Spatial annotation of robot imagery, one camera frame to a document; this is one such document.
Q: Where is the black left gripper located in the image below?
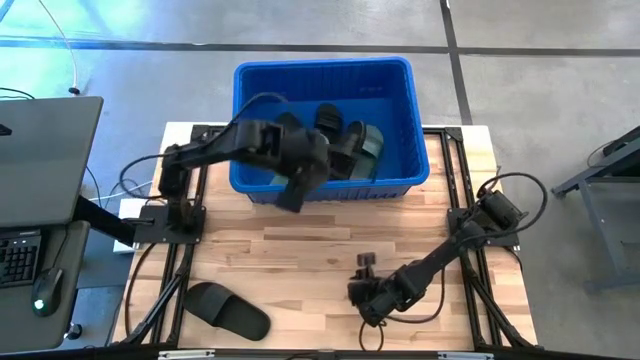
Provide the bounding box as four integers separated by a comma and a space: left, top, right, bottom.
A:
276, 127, 334, 214

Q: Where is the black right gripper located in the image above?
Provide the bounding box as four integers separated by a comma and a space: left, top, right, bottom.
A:
347, 252, 401, 329

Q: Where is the blue plastic bin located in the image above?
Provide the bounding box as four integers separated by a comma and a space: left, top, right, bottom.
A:
228, 56, 431, 205

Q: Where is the black desk support bar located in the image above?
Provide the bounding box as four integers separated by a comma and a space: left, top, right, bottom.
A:
73, 194, 137, 247

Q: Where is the grey metal cart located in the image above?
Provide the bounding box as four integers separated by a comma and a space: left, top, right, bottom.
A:
551, 124, 640, 296

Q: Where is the black computer mouse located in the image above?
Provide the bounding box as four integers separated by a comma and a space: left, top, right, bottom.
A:
29, 266, 65, 319

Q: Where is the black keyboard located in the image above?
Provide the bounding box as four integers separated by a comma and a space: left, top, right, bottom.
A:
0, 230, 41, 290

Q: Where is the grey desk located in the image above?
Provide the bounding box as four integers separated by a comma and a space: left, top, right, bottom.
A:
0, 219, 92, 355

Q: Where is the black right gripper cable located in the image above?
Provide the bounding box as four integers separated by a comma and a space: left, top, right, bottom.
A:
357, 269, 447, 352

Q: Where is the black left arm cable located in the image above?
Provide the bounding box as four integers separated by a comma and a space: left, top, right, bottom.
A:
118, 91, 290, 201

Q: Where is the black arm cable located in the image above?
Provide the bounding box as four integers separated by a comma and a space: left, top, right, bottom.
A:
475, 172, 550, 236
118, 91, 290, 201

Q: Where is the black aluminium table frame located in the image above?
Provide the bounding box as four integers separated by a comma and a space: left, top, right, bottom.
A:
112, 123, 539, 351

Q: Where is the silver metal bracket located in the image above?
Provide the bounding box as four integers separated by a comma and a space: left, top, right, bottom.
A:
157, 349, 216, 360
437, 351, 495, 360

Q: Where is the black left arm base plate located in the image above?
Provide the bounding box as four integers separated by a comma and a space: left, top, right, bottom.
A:
122, 203, 207, 246

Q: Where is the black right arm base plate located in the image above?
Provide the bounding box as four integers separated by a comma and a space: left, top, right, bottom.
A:
447, 205, 522, 250

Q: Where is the white power cable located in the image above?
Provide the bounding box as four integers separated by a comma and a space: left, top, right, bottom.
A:
97, 179, 154, 201

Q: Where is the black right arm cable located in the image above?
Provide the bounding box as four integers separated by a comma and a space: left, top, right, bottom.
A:
475, 172, 550, 236

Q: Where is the black floor cable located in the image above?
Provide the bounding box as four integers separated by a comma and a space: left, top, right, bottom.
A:
123, 242, 151, 337

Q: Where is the white cable with black plug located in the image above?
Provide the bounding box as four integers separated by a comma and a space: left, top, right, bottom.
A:
37, 0, 82, 96

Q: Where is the thin black cable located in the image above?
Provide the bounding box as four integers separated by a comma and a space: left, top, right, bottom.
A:
0, 87, 36, 101

